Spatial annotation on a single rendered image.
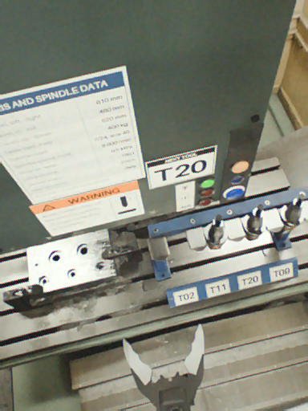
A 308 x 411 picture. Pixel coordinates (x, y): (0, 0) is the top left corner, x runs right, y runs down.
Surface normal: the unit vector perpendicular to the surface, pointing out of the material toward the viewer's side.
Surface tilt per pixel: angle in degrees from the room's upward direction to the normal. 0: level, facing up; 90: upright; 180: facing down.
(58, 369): 0
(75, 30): 90
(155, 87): 90
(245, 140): 90
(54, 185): 90
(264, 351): 7
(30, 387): 0
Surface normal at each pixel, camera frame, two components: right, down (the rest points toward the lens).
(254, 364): 0.04, -0.49
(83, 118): 0.22, 0.85
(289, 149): -0.47, -0.33
